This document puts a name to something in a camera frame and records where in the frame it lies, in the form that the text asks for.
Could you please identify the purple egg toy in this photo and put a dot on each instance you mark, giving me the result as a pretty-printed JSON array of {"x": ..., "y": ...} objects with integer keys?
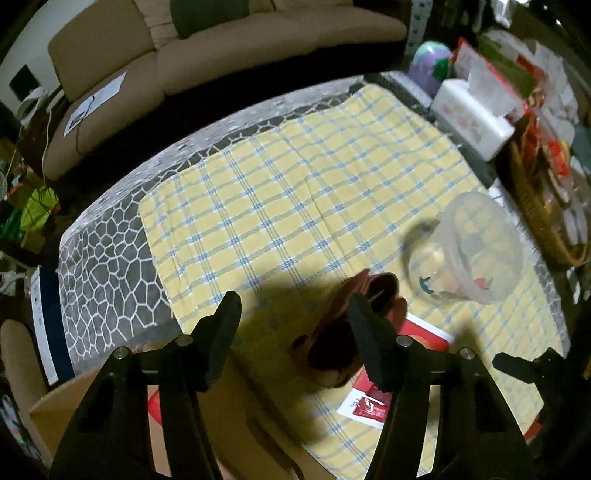
[{"x": 427, "y": 67}]

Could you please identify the white and navy box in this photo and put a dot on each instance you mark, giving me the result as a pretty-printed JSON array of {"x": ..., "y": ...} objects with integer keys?
[{"x": 48, "y": 323}]

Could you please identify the green bag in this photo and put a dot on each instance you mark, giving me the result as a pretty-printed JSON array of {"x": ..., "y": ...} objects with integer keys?
[{"x": 37, "y": 210}]

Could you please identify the dark cushion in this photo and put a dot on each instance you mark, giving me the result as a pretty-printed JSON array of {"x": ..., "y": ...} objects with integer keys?
[{"x": 207, "y": 16}]

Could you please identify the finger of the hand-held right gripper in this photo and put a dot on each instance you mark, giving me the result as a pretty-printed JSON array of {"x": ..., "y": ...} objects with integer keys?
[{"x": 517, "y": 367}]

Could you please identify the yellow plaid cloth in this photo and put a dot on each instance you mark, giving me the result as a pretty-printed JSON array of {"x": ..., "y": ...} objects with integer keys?
[{"x": 300, "y": 184}]

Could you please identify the red translucent lid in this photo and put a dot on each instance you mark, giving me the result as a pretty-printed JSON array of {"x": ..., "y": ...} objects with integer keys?
[{"x": 330, "y": 353}]

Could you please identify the clear plastic container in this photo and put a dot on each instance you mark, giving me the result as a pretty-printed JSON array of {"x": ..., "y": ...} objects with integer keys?
[{"x": 480, "y": 258}]

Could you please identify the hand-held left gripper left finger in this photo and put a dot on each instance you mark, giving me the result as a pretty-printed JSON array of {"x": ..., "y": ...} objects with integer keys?
[{"x": 225, "y": 333}]

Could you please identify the wicker basket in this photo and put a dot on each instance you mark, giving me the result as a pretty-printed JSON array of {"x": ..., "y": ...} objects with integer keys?
[{"x": 531, "y": 203}]

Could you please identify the red paper packet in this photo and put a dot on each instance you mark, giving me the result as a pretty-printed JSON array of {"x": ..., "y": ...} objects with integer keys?
[{"x": 154, "y": 404}]

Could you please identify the white tissue box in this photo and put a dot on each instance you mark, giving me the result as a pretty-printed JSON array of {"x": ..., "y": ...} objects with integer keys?
[{"x": 471, "y": 115}]

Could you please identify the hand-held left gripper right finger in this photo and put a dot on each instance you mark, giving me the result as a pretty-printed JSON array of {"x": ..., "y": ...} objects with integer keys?
[{"x": 369, "y": 342}]

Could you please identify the beige sofa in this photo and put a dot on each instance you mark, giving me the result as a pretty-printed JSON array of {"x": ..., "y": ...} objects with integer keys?
[{"x": 277, "y": 50}]

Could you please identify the red booklet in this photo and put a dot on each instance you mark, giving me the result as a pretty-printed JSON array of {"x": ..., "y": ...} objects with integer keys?
[{"x": 421, "y": 333}]

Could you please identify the red snack packet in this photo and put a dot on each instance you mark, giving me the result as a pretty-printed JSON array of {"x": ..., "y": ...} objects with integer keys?
[{"x": 559, "y": 159}]

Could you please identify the beige chair cushion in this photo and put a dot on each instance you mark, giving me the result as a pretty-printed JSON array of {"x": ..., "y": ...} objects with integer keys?
[{"x": 21, "y": 364}]

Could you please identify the white paper sheet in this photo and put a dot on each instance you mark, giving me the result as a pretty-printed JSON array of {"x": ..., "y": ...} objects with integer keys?
[{"x": 94, "y": 104}]

